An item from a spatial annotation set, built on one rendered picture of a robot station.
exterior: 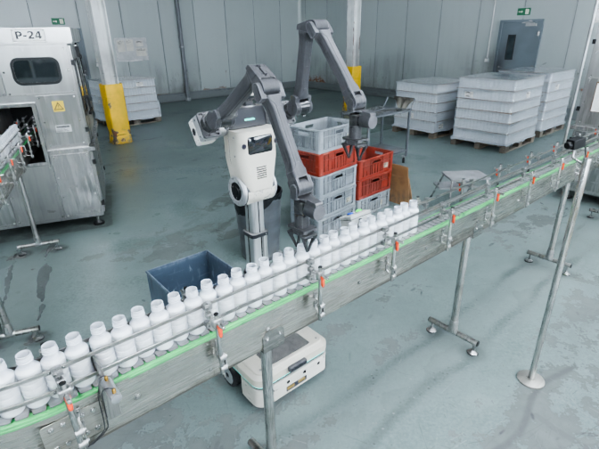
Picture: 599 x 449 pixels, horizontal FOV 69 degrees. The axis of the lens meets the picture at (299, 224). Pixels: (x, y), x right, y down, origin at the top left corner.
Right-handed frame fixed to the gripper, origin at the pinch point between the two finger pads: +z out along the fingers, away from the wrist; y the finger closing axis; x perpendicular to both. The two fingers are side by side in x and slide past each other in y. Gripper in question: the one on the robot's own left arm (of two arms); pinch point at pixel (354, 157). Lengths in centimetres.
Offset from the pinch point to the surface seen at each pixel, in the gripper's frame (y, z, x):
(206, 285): -17, 24, 87
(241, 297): -18, 33, 75
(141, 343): -18, 34, 111
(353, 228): -16.7, 24.6, 16.6
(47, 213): 360, 118, 76
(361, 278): -21, 48, 15
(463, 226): -21, 48, -68
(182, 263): 43, 47, 69
